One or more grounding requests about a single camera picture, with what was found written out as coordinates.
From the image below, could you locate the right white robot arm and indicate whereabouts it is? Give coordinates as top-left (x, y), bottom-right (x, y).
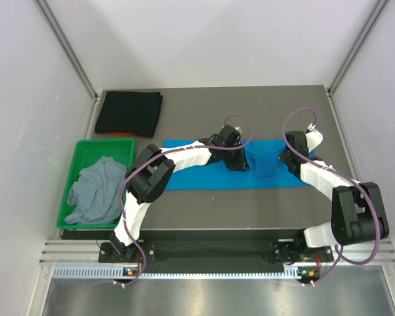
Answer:
top-left (279, 129), bottom-right (389, 261)

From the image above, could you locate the aluminium front rail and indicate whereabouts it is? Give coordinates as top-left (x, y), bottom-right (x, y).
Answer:
top-left (39, 240), bottom-right (100, 265)

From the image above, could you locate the right aluminium frame post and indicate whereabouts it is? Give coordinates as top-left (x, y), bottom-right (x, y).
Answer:
top-left (326, 0), bottom-right (389, 97)

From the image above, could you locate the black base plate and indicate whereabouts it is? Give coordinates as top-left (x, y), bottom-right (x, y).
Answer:
top-left (97, 238), bottom-right (333, 273)

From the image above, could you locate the grey t shirt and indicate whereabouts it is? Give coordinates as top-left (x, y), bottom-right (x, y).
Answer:
top-left (65, 157), bottom-right (126, 225)

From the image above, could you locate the aluminium frame post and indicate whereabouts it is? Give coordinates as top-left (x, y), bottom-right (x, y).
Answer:
top-left (34, 0), bottom-right (98, 100)
top-left (326, 0), bottom-right (389, 97)

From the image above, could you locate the folded red t shirt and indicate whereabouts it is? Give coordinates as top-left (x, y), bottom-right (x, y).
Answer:
top-left (102, 132), bottom-right (139, 137)

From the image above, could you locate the slotted cable duct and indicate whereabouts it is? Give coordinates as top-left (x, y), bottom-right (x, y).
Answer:
top-left (53, 266), bottom-right (316, 280)

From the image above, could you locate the folded black t shirt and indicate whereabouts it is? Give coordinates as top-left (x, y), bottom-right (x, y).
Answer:
top-left (94, 91), bottom-right (163, 138)

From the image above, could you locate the green plastic bin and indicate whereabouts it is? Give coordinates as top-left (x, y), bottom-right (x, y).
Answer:
top-left (57, 138), bottom-right (136, 230)

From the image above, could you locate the blue t shirt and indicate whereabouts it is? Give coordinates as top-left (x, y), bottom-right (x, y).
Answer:
top-left (166, 140), bottom-right (306, 191)

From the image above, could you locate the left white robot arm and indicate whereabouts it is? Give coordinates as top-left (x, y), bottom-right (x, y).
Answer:
top-left (110, 124), bottom-right (250, 261)

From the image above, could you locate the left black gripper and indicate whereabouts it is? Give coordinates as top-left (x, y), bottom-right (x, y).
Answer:
top-left (221, 141), bottom-right (250, 172)

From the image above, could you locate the left aluminium frame post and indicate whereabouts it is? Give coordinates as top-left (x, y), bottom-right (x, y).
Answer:
top-left (34, 0), bottom-right (98, 100)

